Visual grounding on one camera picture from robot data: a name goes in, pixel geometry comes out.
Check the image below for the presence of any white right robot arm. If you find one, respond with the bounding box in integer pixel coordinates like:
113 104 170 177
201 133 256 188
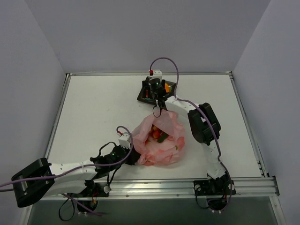
142 78 231 181

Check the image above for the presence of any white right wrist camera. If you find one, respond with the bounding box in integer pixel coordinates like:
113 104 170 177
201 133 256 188
150 70 163 80

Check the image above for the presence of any yellow fake mango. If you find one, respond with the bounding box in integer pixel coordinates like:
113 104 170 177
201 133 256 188
165 83 172 93

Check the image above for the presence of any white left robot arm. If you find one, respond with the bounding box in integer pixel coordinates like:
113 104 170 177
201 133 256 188
11 145 140 208

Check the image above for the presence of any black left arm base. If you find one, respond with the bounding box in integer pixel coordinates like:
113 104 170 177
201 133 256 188
74 181 111 212

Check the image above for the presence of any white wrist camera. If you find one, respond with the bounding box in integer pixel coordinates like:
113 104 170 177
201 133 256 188
118 133 131 149
150 70 163 80

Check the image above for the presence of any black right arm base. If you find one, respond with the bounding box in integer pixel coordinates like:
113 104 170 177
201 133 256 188
193 179 236 214

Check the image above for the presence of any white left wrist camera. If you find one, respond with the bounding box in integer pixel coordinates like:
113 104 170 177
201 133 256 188
118 133 131 149

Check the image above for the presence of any pink plastic bag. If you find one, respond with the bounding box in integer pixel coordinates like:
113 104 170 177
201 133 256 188
132 110 185 166

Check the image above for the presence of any dark square teal plate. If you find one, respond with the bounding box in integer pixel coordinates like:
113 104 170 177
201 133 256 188
137 78 176 109

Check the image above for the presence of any red yellow lychee bunch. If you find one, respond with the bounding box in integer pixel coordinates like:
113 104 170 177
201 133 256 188
150 125 169 143

